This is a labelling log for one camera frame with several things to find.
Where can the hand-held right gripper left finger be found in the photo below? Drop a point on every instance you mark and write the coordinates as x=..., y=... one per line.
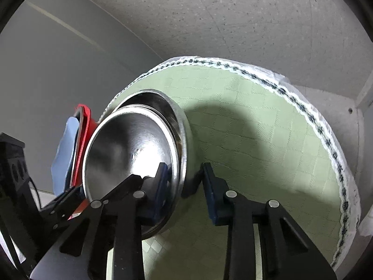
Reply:
x=158, y=198

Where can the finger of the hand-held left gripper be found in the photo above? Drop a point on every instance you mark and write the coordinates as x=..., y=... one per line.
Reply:
x=58, y=211

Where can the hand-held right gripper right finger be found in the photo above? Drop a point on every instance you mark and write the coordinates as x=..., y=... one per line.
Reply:
x=210, y=198

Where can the small steel bowl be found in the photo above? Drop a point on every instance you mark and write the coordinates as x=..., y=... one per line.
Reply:
x=125, y=151

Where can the blue square plate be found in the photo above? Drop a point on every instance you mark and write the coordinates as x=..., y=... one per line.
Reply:
x=65, y=151

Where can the large steel bowl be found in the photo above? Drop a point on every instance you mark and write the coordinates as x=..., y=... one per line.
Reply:
x=183, y=134

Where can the red plastic basin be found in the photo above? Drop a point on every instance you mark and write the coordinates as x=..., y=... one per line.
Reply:
x=86, y=134

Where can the green lace-edged tablecloth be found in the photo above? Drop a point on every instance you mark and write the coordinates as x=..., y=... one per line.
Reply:
x=247, y=99

